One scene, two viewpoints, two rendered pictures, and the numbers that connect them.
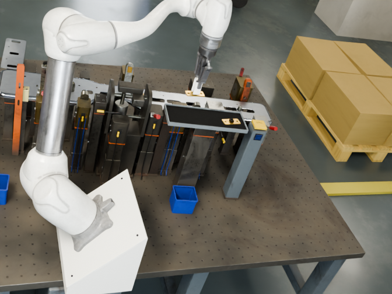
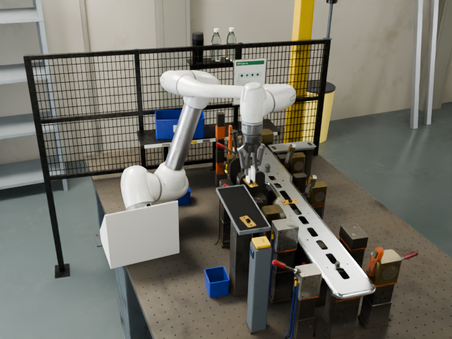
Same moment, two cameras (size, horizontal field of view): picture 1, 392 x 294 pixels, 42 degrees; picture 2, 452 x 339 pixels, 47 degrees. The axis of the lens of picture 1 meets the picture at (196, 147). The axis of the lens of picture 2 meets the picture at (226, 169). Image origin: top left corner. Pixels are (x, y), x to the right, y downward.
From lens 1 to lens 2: 2.80 m
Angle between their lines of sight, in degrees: 78
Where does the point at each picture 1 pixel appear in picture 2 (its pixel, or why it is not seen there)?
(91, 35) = (167, 77)
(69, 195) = (129, 176)
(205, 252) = (161, 309)
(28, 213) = not seen: hidden behind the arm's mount
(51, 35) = not seen: hidden behind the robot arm
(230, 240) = (183, 327)
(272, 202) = not seen: outside the picture
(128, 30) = (186, 83)
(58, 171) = (160, 176)
